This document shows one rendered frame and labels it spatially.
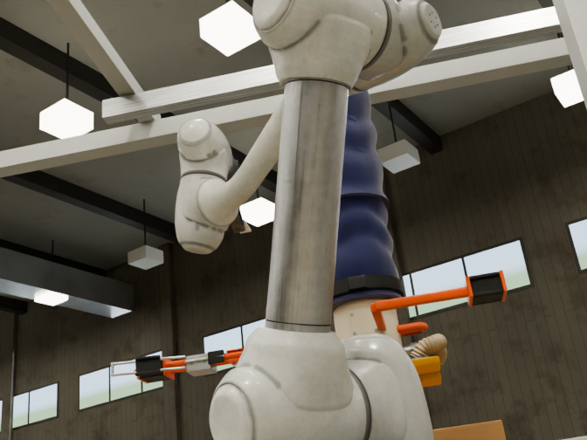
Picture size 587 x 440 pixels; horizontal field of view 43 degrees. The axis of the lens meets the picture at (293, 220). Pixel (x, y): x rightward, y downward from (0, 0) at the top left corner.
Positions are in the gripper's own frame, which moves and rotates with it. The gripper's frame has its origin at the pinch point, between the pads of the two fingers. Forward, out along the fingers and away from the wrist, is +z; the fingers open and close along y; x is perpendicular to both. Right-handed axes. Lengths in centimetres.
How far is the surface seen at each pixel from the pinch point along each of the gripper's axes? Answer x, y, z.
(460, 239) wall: 127, -319, 928
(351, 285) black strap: 24.8, 23.1, 9.9
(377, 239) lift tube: 33.1, 9.6, 15.3
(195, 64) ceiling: -187, -502, 608
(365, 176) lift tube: 32.6, -8.4, 12.6
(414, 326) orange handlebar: 39, 34, 19
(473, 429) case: 48, 63, 0
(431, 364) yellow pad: 41, 47, 7
